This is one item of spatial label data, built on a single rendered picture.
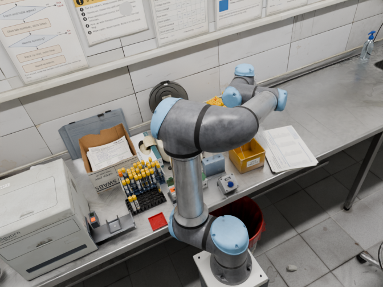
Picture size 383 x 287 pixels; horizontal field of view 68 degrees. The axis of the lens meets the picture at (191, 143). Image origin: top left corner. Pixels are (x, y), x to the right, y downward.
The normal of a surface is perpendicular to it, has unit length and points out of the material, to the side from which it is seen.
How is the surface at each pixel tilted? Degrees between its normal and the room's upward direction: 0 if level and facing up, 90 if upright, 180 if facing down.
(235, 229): 6
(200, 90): 90
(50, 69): 94
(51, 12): 93
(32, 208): 0
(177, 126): 59
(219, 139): 75
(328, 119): 0
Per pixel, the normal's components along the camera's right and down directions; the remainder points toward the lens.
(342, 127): -0.10, -0.73
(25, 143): 0.42, 0.58
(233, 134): 0.39, 0.27
